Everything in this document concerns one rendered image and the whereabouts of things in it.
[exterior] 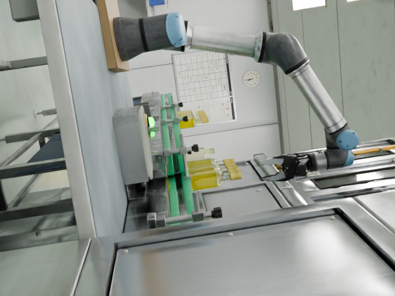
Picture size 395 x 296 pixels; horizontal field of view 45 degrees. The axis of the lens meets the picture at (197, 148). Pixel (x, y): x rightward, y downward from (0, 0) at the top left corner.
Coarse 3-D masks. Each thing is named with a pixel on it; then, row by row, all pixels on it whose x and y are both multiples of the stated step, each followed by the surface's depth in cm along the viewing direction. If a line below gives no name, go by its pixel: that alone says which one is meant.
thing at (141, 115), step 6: (138, 114) 151; (144, 114) 164; (144, 120) 164; (144, 126) 164; (144, 132) 149; (144, 138) 149; (144, 144) 149; (144, 150) 151; (150, 156) 167; (150, 162) 167; (150, 168) 152; (150, 174) 152
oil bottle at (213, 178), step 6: (192, 174) 183; (198, 174) 182; (204, 174) 181; (210, 174) 180; (216, 174) 180; (222, 174) 182; (192, 180) 180; (198, 180) 180; (204, 180) 180; (210, 180) 181; (216, 180) 181; (222, 180) 182; (168, 186) 180; (192, 186) 181; (198, 186) 181; (204, 186) 181; (210, 186) 181; (216, 186) 182
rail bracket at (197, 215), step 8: (216, 208) 110; (152, 216) 108; (160, 216) 110; (184, 216) 109; (192, 216) 108; (200, 216) 108; (208, 216) 109; (216, 216) 108; (152, 224) 107; (160, 224) 108; (168, 224) 109
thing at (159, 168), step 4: (152, 152) 172; (156, 152) 171; (160, 152) 171; (152, 156) 170; (156, 156) 170; (160, 156) 171; (164, 156) 171; (152, 160) 171; (156, 160) 171; (160, 160) 171; (164, 160) 171; (156, 164) 170; (160, 164) 171; (164, 164) 171; (156, 168) 171; (160, 168) 172; (164, 168) 172; (156, 172) 172; (160, 172) 172; (164, 172) 172; (156, 176) 172; (160, 176) 172; (164, 176) 172
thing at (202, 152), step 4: (200, 148) 263; (204, 148) 265; (212, 148) 265; (192, 152) 262; (196, 152) 262; (200, 152) 262; (204, 152) 262; (208, 152) 264; (212, 152) 264; (188, 156) 262; (192, 156) 262; (196, 156) 262; (200, 156) 262; (204, 156) 263
